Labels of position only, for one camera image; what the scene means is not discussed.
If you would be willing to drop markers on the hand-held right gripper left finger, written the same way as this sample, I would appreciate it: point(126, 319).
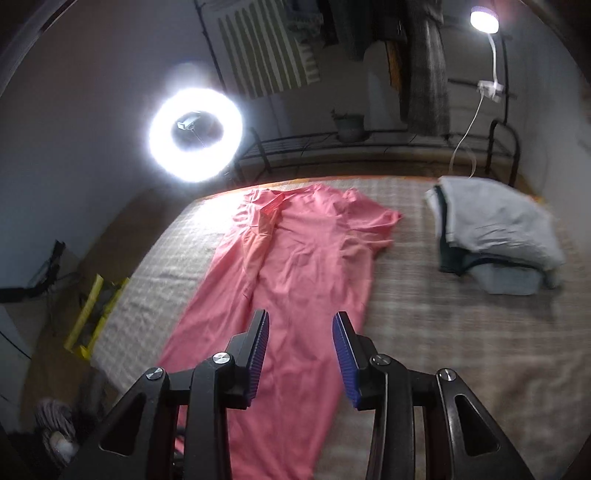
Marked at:
point(259, 355)

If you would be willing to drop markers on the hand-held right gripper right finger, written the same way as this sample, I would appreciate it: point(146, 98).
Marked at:
point(344, 360)

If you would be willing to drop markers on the pink dress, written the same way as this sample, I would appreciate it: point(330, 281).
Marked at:
point(300, 277)

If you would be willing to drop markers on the dark hanging clothes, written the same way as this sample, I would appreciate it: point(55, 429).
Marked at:
point(341, 32)

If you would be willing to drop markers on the yellow plastic crate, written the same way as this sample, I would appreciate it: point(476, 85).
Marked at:
point(90, 304)

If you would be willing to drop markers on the grey folded garment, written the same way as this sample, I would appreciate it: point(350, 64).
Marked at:
point(498, 221)

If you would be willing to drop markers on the grey mop head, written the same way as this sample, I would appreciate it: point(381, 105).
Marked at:
point(53, 415)

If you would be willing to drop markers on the black metal rack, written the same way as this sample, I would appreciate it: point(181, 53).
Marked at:
point(392, 148)

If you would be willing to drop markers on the black tripod stand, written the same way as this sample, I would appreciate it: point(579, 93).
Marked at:
point(55, 258)

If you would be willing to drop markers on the potted plant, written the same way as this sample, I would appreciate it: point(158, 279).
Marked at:
point(349, 129)

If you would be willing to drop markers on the grey checked hanging garment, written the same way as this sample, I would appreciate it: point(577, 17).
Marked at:
point(429, 83)

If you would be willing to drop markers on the orange hanging cloth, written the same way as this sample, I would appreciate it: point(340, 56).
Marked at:
point(396, 64)

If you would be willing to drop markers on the striped hanging cloth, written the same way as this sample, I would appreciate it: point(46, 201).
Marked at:
point(268, 50)

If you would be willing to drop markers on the white clip lamp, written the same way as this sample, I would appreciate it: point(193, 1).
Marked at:
point(484, 18)

